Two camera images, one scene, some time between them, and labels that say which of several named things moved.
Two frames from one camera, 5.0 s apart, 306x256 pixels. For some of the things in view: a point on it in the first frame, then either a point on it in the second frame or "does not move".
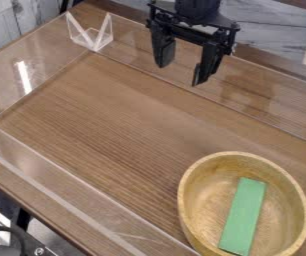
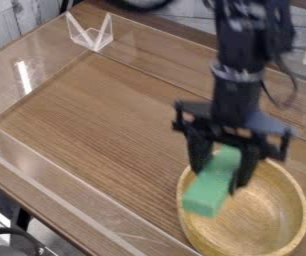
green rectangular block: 243,216 -> 206,195
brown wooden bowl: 207,189 does not move
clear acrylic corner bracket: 91,38 does not move
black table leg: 23,218 does not move
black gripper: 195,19 -> 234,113
